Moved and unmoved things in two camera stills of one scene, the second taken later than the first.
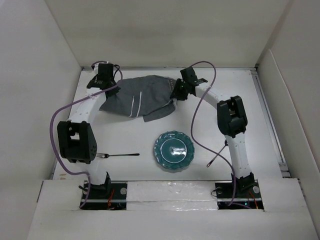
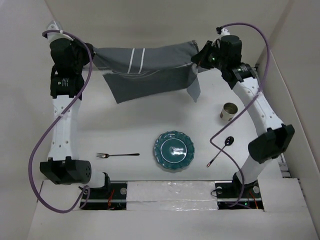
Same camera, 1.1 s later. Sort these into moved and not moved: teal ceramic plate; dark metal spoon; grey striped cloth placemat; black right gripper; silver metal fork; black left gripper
Moved: grey striped cloth placemat; black left gripper; black right gripper
Not moved: dark metal spoon; teal ceramic plate; silver metal fork
